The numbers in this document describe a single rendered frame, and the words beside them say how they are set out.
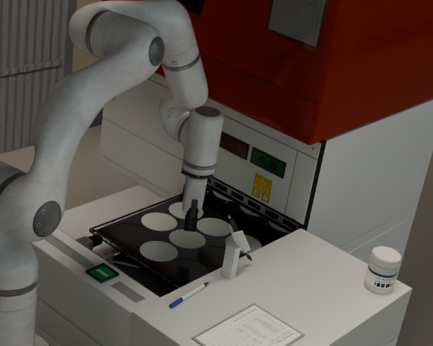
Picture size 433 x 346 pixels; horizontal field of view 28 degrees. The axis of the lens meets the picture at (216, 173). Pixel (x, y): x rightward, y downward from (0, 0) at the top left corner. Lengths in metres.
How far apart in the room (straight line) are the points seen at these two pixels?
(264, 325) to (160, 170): 0.86
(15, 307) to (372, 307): 0.84
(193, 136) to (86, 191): 2.34
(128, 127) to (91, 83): 1.02
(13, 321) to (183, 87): 0.64
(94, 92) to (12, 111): 2.96
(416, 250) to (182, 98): 2.61
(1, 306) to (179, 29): 0.68
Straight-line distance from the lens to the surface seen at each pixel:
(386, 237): 2.84
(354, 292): 2.12
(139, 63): 1.69
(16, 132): 4.71
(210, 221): 2.42
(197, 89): 1.97
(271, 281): 2.09
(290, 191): 2.33
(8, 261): 1.72
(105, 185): 2.87
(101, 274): 2.02
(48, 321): 2.19
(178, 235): 2.33
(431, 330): 3.85
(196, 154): 2.10
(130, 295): 1.98
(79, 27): 1.78
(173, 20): 1.84
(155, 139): 2.63
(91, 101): 1.70
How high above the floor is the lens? 2.09
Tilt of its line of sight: 26 degrees down
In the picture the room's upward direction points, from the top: 9 degrees clockwise
